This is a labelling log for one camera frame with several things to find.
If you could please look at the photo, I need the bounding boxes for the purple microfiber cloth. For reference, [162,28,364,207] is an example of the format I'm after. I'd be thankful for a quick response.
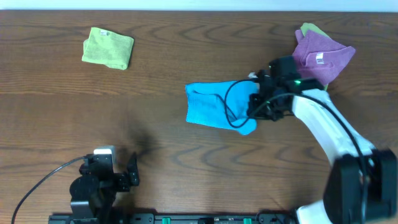
[292,30,356,86]

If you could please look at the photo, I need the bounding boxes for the blue microfiber cloth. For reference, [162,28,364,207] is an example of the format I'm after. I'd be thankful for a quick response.
[185,80,258,135]

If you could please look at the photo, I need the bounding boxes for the black camera cable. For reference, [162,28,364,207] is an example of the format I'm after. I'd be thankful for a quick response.
[11,155,90,224]
[223,79,371,224]

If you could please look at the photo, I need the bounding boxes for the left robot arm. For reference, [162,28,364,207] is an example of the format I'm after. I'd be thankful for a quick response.
[70,154,140,224]

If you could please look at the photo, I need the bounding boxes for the black left camera cable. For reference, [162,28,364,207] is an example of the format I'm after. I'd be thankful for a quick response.
[11,155,90,224]

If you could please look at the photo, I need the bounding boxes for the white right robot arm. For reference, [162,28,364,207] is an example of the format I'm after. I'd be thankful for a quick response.
[248,77,397,224]

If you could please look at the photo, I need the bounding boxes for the black right camera cable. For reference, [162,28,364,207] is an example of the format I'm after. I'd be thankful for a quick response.
[223,79,371,224]

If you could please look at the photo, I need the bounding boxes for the folded green cloth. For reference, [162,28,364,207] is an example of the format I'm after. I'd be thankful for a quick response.
[81,27,134,70]

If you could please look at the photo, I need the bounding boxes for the green cloth under purple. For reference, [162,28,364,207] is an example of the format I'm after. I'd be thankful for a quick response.
[294,22,333,89]

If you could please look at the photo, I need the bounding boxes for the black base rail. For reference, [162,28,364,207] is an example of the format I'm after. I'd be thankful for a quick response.
[48,213,299,224]

